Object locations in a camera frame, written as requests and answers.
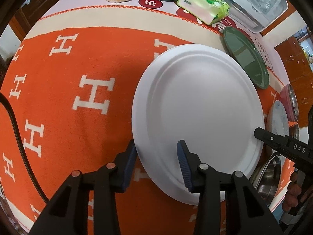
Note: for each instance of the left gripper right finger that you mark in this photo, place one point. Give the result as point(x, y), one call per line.
point(201, 178)

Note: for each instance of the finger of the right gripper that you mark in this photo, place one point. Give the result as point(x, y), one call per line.
point(272, 140)

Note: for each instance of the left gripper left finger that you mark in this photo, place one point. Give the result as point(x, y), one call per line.
point(110, 179)

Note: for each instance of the grey white plate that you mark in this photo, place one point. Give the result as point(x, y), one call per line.
point(277, 120)

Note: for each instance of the large steel bowl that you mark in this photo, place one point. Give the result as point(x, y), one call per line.
point(266, 179)

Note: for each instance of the pink rimmed steel bowl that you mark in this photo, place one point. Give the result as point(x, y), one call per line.
point(289, 101)

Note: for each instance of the white disposable plate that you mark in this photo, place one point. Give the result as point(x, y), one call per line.
point(201, 95)

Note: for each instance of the green ceramic plate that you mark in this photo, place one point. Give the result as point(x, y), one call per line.
point(242, 49)

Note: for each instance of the right hand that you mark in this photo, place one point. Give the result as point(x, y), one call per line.
point(294, 190)

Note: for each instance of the wooden cabinet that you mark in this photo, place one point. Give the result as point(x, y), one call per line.
point(300, 75)

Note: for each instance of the orange H-pattern blanket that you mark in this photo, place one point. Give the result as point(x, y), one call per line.
point(71, 85)

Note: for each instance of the white clear cosmetics case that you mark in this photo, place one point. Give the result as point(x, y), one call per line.
point(256, 15)

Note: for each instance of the green tissue pack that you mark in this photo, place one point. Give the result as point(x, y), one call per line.
point(208, 11)

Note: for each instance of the pink printed tablecloth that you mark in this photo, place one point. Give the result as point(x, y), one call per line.
point(167, 19)

